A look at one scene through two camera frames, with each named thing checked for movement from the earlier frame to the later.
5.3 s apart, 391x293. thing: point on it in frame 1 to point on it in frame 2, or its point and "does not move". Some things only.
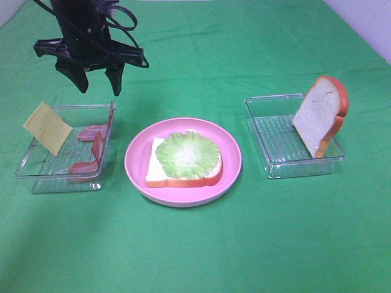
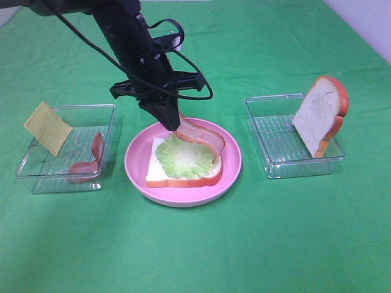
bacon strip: [88, 133] to [201, 134]
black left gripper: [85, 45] to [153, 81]
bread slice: [319, 116] does not move
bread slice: [156, 177] does not move
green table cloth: [322, 234] does not move
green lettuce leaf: [187, 155] does not move
